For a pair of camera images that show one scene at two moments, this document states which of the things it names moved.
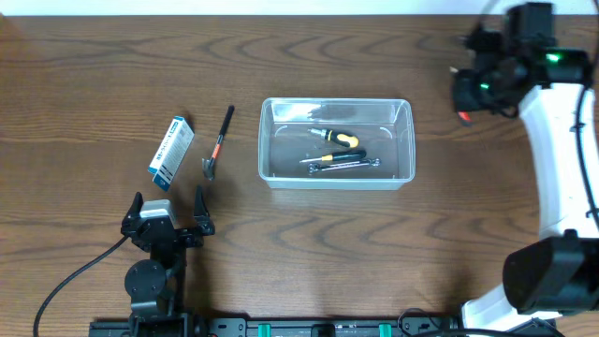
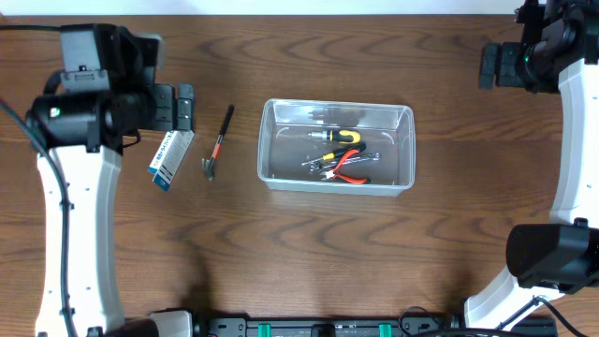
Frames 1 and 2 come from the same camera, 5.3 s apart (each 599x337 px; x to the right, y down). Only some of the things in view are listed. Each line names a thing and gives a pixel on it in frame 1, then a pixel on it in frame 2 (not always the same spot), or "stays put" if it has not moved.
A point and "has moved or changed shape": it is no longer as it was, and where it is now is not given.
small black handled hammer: (209, 164) stays put
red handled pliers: (464, 115) to (332, 174)
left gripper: (202, 223) to (159, 120)
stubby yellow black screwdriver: (349, 140) has moved or changed shape
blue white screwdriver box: (173, 150) stays put
